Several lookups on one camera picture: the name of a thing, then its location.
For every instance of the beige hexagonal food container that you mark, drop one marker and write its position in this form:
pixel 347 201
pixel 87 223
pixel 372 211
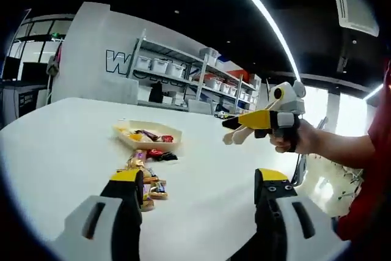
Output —
pixel 165 128

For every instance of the ceiling air conditioner unit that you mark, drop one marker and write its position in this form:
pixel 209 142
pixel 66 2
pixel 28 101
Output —
pixel 354 7

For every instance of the dark grey counter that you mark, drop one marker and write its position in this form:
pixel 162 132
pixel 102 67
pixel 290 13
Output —
pixel 27 100

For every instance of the set of white storage bins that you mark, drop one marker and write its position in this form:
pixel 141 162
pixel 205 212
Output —
pixel 159 64

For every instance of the yellow clear food packet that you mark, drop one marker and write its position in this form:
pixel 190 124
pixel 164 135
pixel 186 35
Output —
pixel 134 135

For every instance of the black bag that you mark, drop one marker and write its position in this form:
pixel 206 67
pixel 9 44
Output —
pixel 155 93

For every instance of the grey red hanging bag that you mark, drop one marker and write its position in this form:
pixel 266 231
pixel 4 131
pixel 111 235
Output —
pixel 53 67

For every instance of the beige plastic food tongs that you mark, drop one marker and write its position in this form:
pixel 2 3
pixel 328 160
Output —
pixel 235 137

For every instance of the person's right hand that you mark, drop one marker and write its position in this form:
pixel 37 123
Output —
pixel 299 138

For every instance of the pile of snack food packets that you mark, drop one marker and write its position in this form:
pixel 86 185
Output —
pixel 137 160

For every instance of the ceiling light strip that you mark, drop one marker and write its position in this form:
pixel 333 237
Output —
pixel 275 22

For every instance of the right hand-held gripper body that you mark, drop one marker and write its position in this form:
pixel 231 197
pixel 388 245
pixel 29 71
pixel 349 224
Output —
pixel 290 96

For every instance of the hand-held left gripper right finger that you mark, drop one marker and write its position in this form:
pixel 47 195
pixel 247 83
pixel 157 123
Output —
pixel 284 212

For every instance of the red snack food packet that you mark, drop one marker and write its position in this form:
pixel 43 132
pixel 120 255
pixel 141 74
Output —
pixel 167 138

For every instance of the small yellow white gadget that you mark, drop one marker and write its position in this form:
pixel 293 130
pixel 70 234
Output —
pixel 223 114

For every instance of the person in red shirt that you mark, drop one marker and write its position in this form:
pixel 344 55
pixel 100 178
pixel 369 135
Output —
pixel 366 212

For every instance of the dark brown food bar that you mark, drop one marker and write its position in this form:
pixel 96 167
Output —
pixel 149 135

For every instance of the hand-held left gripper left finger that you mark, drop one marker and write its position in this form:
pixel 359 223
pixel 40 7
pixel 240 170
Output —
pixel 110 212

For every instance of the black computer monitor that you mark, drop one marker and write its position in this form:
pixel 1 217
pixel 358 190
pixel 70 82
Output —
pixel 10 68
pixel 35 72

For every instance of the grey metal shelving rack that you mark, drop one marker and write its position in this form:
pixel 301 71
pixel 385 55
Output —
pixel 159 75

